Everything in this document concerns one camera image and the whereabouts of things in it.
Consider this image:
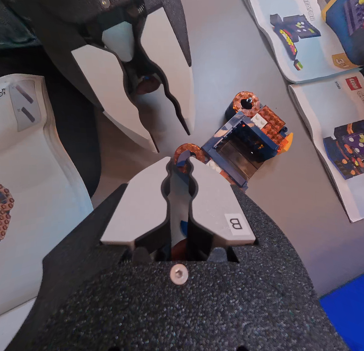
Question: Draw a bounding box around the thin booklet blue figure cover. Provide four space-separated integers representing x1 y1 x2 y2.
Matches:
240 0 362 84

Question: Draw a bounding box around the blue yellow toy set box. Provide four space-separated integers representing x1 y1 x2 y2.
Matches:
321 0 364 67

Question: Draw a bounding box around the thick open instruction booklet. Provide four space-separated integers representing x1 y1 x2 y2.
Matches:
0 73 94 347

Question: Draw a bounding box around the blue orange brick model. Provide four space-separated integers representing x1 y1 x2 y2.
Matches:
173 91 294 190

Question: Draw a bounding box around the thin booklet purple arcade cover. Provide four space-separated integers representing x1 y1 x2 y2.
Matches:
289 69 364 223

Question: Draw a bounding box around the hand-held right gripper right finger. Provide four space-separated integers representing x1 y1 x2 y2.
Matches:
187 156 257 261

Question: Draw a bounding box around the large blue plastic bin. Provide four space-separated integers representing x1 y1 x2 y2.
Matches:
319 274 364 351

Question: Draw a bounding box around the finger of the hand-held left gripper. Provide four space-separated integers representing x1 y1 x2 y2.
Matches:
71 22 160 153
140 6 195 136

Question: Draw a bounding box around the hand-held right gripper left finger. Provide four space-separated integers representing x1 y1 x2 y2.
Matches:
100 156 172 261

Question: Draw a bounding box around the curved dark blue tile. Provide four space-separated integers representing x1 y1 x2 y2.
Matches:
176 150 190 173

